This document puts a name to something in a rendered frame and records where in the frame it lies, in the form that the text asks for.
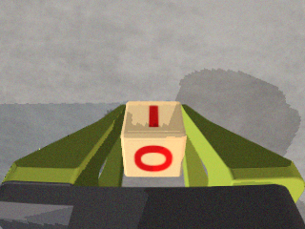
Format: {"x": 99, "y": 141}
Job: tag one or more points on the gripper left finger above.
{"x": 77, "y": 158}

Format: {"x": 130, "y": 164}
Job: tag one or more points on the tan letter block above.
{"x": 153, "y": 139}

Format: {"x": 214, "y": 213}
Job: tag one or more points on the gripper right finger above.
{"x": 232, "y": 160}

